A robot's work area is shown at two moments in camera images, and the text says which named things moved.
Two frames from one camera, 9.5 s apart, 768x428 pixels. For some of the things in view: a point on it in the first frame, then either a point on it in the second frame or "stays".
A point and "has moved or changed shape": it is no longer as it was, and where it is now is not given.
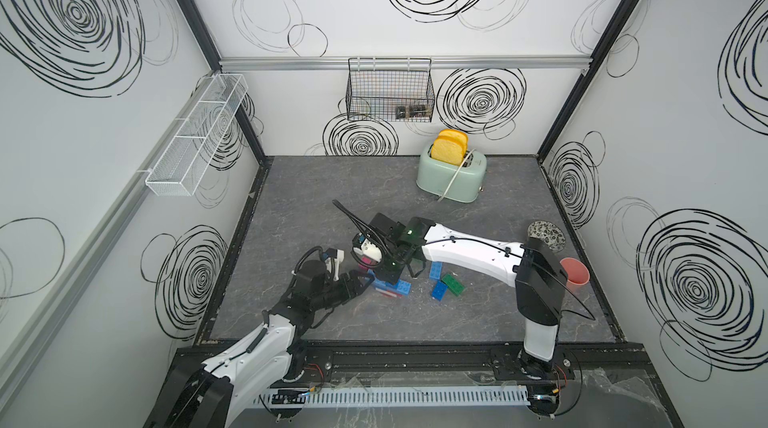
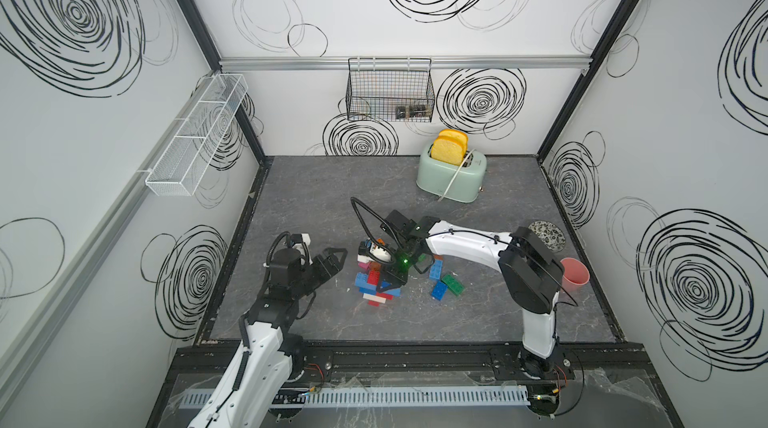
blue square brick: [439, 291] stays
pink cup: [577, 274] stays
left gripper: [356, 285] → [334, 267]
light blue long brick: [401, 286] has moved or changed shape
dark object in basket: [412, 111] stays
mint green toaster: [433, 177] stays
